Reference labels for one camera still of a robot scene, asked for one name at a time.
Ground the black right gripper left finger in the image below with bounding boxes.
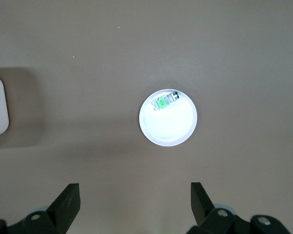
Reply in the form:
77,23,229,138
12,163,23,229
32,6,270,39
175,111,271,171
19,183,82,234

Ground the green push button switch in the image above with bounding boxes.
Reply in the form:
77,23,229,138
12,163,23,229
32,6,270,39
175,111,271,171
151,91,181,112

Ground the pale pink round plate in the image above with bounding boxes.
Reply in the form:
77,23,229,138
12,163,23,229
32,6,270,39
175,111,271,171
138,88,199,147

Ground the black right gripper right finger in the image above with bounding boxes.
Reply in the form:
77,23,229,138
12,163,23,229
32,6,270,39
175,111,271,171
188,181,250,234

